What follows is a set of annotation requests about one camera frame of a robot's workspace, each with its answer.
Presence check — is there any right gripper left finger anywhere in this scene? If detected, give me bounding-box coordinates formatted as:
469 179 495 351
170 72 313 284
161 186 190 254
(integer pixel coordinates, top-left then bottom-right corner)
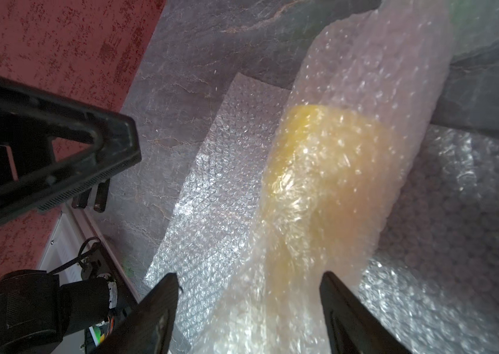
94 273 180 354

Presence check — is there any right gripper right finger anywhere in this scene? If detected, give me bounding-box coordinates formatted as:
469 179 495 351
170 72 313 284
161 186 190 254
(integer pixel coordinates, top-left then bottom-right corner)
319 271 410 354

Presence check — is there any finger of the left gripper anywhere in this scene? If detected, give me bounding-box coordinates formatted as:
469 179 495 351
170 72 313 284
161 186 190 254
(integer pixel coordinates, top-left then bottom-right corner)
0 77 141 226

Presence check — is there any clear bubble wrap sheet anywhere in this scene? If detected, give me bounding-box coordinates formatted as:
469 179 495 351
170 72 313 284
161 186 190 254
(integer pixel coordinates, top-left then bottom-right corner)
143 75 499 353

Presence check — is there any yellow glass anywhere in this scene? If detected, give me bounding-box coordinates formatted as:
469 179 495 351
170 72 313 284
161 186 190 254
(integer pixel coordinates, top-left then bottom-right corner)
193 1 453 353

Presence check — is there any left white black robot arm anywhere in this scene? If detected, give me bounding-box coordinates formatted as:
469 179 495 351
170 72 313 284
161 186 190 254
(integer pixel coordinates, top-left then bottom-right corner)
0 77 141 353

